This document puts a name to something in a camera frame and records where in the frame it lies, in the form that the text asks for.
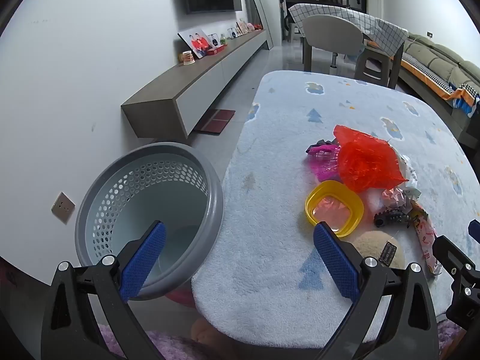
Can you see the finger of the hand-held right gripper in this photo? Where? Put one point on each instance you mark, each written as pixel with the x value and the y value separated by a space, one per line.
pixel 459 266
pixel 475 229

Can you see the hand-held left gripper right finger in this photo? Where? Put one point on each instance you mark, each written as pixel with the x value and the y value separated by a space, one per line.
pixel 335 266

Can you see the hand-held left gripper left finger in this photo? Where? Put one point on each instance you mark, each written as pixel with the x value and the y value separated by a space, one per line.
pixel 144 262

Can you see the beige round puff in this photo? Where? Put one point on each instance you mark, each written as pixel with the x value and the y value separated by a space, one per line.
pixel 371 243

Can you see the black hair clip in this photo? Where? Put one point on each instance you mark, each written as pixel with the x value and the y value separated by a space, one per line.
pixel 390 218

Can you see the yellow plastic lid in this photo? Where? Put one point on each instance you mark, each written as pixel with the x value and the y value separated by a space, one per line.
pixel 337 185

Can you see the grey perforated trash basket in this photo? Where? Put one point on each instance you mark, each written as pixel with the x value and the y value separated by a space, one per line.
pixel 112 165

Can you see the pink printed snack wrapper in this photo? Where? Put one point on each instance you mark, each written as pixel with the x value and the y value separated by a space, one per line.
pixel 425 236

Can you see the white tissue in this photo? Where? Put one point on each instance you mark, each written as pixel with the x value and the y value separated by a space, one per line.
pixel 374 201

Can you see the white plastic bag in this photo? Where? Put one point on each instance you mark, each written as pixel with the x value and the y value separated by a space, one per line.
pixel 410 176

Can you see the purple fluffy rug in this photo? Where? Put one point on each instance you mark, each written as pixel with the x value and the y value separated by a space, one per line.
pixel 165 345

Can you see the magenta mesh net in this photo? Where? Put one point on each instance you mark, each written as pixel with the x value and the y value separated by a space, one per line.
pixel 324 165

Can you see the red plastic bag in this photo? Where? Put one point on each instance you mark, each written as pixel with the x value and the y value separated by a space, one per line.
pixel 363 161

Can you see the light blue printed fleece blanket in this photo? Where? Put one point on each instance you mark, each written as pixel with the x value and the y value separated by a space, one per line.
pixel 281 157

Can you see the small dark grey object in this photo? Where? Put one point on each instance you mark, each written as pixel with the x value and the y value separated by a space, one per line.
pixel 324 143

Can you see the houndstooth sofa throw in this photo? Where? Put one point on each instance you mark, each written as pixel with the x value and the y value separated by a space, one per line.
pixel 431 78

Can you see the dark red bathroom scale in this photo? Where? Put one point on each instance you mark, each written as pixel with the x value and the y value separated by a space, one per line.
pixel 214 120

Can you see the green sofa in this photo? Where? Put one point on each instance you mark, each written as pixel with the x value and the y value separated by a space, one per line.
pixel 438 54

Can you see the grey stool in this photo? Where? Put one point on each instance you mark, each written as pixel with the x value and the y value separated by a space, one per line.
pixel 373 63

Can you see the paper cup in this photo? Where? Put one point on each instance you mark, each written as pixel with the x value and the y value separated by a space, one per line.
pixel 188 58

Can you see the flat red box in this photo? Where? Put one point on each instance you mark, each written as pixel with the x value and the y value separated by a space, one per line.
pixel 216 49

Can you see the large photo print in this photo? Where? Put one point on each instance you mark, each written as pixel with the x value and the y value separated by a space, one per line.
pixel 197 43

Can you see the checked tablecloth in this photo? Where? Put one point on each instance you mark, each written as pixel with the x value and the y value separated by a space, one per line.
pixel 375 26

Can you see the grey dining chair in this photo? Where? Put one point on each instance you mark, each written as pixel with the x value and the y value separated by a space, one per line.
pixel 330 33

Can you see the leaning mirror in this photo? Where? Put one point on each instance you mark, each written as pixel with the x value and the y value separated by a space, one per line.
pixel 258 11

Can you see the wall socket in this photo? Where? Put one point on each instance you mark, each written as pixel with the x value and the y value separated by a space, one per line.
pixel 63 208

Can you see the long wall-mounted cabinet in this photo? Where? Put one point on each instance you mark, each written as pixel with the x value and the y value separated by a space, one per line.
pixel 187 82

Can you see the small picture frame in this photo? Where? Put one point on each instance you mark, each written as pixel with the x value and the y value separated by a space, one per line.
pixel 240 29

